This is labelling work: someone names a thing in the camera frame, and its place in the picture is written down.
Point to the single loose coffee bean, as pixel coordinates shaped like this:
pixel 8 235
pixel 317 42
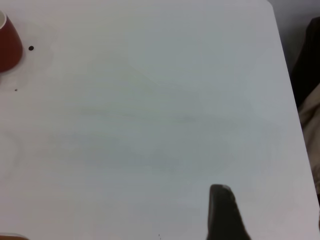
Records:
pixel 31 48

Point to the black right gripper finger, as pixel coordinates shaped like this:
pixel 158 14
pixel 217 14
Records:
pixel 225 217

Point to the red mug with white inside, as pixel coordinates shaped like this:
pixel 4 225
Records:
pixel 8 47

